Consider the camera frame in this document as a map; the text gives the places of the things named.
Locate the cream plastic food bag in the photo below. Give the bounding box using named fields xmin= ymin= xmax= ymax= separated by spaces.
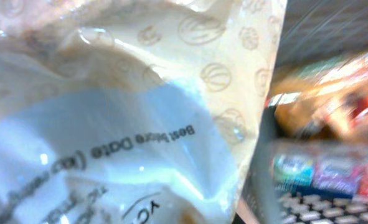
xmin=0 ymin=0 xmax=287 ymax=223

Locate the white tissue pack bundle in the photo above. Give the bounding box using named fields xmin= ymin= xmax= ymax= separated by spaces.
xmin=269 ymin=141 xmax=368 ymax=200

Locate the grey plastic shopping basket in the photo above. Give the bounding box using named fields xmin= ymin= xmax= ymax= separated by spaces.
xmin=234 ymin=0 xmax=368 ymax=223

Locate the orange coffee snack bag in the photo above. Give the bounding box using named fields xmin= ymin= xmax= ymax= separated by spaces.
xmin=265 ymin=49 xmax=368 ymax=143

